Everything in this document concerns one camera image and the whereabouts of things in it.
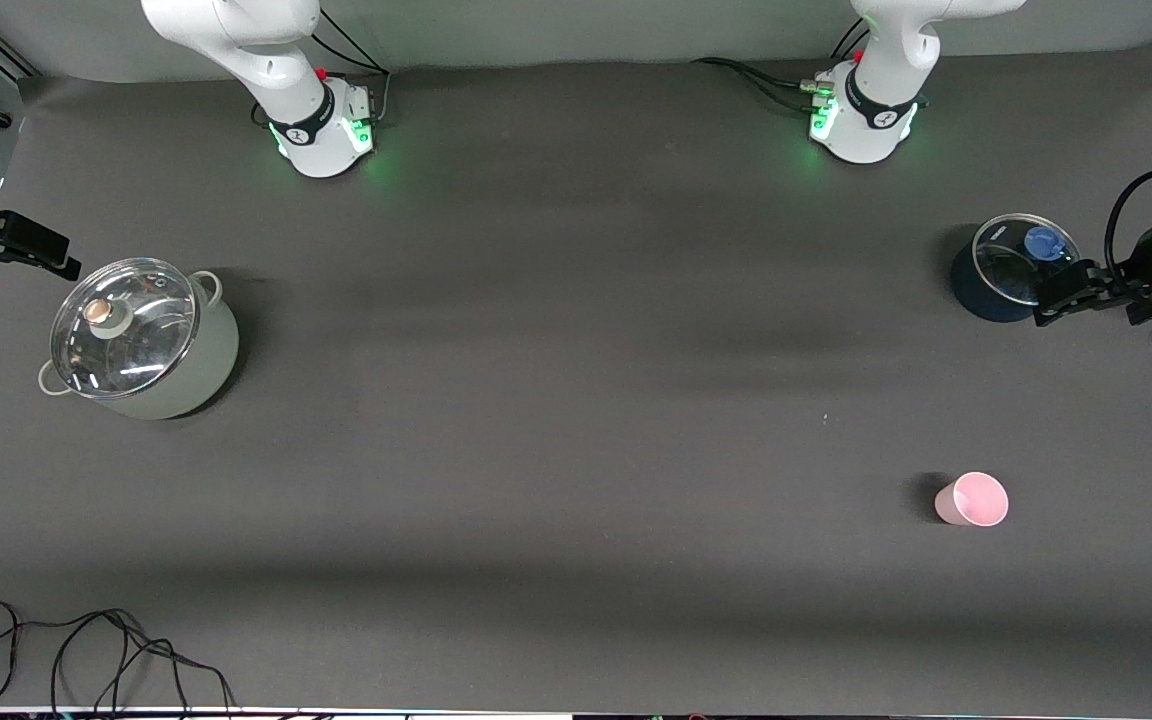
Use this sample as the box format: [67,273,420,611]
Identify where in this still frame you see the pink plastic cup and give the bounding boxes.
[934,472,1010,528]

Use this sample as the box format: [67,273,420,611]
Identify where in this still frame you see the glass lid with blue knob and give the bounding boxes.
[972,213,1084,306]

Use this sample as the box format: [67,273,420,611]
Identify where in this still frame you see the dark blue saucepan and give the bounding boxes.
[950,213,1085,323]

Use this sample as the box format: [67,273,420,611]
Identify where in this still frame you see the glass lid with copper knob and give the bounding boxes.
[49,258,199,399]

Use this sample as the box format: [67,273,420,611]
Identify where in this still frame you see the grey-green cooking pot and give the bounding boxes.
[38,258,240,421]

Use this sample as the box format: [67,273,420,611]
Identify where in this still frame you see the dark grey table mat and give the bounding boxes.
[0,35,1152,713]

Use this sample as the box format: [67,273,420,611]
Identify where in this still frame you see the black right arm base cables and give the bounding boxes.
[251,8,392,126]

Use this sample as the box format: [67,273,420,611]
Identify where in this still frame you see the black arm base cables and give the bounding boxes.
[691,18,872,113]
[251,8,392,126]

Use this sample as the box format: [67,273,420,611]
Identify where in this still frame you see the thin black loose cable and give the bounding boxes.
[0,601,237,717]

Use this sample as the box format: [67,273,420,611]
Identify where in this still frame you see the black left arm base cables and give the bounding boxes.
[691,18,872,113]

